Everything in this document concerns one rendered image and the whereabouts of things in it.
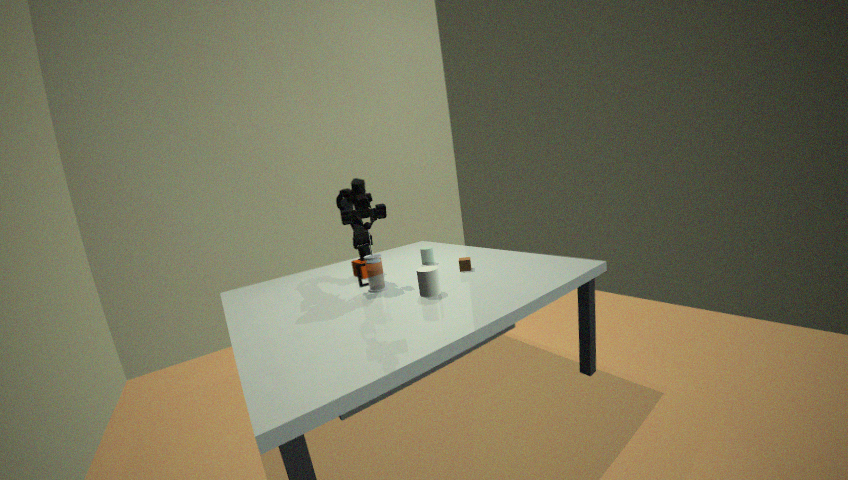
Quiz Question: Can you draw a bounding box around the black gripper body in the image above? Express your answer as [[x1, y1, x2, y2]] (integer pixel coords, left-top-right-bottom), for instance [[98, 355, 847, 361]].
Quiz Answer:
[[341, 201, 386, 225]]

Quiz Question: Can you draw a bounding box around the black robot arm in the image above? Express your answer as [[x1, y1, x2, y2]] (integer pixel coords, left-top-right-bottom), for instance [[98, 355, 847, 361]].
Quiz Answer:
[[337, 178, 372, 261]]

